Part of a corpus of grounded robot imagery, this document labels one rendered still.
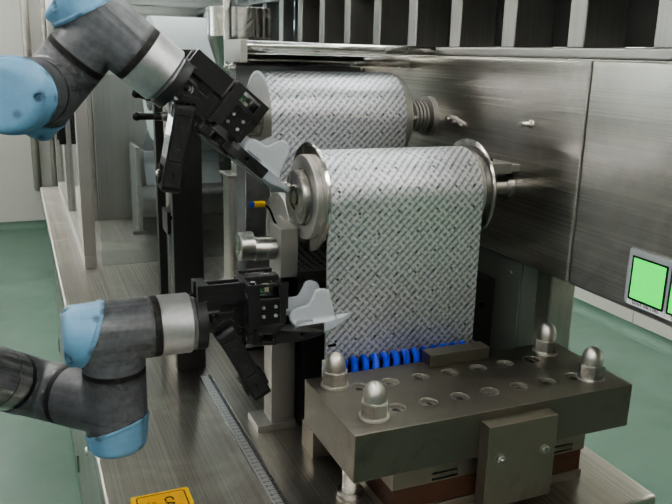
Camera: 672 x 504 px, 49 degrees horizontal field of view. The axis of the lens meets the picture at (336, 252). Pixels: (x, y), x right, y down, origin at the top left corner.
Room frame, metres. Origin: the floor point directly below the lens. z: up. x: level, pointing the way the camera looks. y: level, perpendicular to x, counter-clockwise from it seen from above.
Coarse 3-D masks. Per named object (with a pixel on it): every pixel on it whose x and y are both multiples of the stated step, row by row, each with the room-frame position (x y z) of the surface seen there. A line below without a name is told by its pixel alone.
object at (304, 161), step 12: (300, 156) 1.00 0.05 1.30; (300, 168) 1.01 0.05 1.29; (312, 168) 0.96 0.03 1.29; (480, 168) 1.06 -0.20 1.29; (312, 180) 0.96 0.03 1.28; (312, 192) 0.96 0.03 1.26; (312, 204) 0.96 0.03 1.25; (312, 216) 0.96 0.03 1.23; (300, 228) 1.00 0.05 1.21; (312, 228) 0.96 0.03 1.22
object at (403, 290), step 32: (352, 256) 0.96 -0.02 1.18; (384, 256) 0.98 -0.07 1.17; (416, 256) 1.00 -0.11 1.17; (448, 256) 1.02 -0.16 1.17; (352, 288) 0.96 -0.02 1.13; (384, 288) 0.98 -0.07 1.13; (416, 288) 1.00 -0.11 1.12; (448, 288) 1.02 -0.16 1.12; (352, 320) 0.96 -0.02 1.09; (384, 320) 0.98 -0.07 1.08; (416, 320) 1.00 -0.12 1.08; (448, 320) 1.02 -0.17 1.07; (352, 352) 0.96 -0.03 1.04
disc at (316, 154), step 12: (312, 144) 0.99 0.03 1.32; (312, 156) 0.99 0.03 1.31; (324, 168) 0.95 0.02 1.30; (324, 180) 0.95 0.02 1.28; (324, 192) 0.95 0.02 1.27; (324, 204) 0.94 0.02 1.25; (324, 216) 0.94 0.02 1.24; (324, 228) 0.94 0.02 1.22; (300, 240) 1.02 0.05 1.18; (312, 240) 0.98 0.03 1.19; (324, 240) 0.95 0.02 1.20
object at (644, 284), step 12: (636, 264) 0.87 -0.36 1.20; (648, 264) 0.85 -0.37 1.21; (636, 276) 0.87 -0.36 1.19; (648, 276) 0.85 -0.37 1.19; (660, 276) 0.83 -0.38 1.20; (636, 288) 0.86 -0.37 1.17; (648, 288) 0.85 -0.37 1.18; (660, 288) 0.83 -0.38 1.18; (648, 300) 0.85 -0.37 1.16; (660, 300) 0.83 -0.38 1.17
